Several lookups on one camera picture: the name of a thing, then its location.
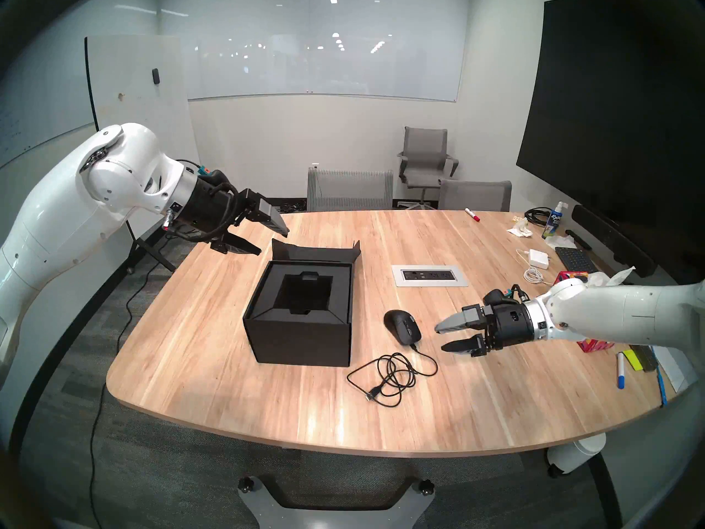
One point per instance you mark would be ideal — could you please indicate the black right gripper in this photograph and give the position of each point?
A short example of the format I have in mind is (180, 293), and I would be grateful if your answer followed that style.
(509, 327)

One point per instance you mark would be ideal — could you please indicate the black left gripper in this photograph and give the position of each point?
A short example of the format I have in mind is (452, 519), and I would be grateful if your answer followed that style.
(215, 211)

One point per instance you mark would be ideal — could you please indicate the black cardboard box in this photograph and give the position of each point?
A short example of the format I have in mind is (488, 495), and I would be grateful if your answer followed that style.
(297, 340)

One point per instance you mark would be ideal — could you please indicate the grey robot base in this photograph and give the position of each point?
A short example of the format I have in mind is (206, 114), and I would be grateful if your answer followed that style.
(261, 508)

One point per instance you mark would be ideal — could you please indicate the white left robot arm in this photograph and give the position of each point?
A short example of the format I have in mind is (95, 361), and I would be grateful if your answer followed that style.
(82, 203)

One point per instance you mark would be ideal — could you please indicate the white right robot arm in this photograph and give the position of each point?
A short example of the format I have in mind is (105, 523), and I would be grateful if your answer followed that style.
(606, 313)

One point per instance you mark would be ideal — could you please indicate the colourful floral tissue box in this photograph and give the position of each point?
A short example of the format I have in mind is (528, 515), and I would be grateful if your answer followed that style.
(595, 345)

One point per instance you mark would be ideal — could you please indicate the silver table power outlet panel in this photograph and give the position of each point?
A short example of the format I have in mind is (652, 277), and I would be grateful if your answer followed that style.
(429, 275)

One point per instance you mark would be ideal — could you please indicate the grey ribbed mesh chair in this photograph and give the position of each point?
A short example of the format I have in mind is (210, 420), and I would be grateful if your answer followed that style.
(350, 190)

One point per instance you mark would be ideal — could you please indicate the crumpled white tissue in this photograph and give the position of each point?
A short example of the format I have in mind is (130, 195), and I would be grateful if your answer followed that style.
(520, 230)
(560, 242)

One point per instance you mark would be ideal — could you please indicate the red capped whiteboard marker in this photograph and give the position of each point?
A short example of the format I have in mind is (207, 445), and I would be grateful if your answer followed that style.
(472, 214)

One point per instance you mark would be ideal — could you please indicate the black keyboard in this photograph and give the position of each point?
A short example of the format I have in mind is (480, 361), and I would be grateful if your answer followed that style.
(575, 259)

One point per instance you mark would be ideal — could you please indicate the whiteboard cleaner spray bottle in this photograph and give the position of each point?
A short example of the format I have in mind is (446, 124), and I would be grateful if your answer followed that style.
(553, 225)

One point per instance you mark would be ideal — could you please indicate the blue capped white marker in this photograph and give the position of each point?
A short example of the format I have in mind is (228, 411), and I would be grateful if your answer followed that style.
(621, 371)

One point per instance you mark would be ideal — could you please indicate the yellow sticky note pad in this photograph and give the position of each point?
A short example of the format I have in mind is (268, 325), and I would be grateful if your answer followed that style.
(632, 359)

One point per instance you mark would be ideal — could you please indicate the black video conference bar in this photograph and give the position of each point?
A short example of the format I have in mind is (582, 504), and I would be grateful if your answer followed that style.
(611, 238)

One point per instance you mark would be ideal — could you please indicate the black flat eraser block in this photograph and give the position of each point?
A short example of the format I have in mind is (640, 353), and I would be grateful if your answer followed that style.
(645, 357)

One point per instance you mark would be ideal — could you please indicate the grey office chair with armrests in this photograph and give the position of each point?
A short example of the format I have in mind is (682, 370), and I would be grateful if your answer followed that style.
(424, 152)

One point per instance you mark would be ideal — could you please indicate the white freestanding whiteboard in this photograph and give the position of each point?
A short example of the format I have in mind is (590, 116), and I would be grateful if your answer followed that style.
(137, 81)

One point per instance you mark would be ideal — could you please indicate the white paper sheet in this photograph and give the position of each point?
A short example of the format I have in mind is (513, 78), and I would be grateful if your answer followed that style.
(674, 365)

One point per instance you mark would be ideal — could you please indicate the glass whiteboard with blue writing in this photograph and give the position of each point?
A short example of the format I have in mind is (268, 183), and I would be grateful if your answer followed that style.
(27, 98)

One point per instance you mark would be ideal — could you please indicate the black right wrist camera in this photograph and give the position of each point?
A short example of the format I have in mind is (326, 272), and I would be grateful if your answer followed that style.
(498, 296)

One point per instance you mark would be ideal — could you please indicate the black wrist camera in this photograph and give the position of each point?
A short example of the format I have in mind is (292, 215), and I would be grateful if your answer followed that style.
(217, 181)
(498, 296)

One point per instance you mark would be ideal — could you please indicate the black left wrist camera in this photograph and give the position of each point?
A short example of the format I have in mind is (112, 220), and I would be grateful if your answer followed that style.
(217, 181)

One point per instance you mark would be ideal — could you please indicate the wall-mounted glass whiteboard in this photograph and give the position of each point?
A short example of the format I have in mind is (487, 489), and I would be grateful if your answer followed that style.
(319, 48)

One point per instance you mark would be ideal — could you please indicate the large black wall screen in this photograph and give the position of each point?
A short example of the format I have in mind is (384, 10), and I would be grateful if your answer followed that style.
(606, 120)

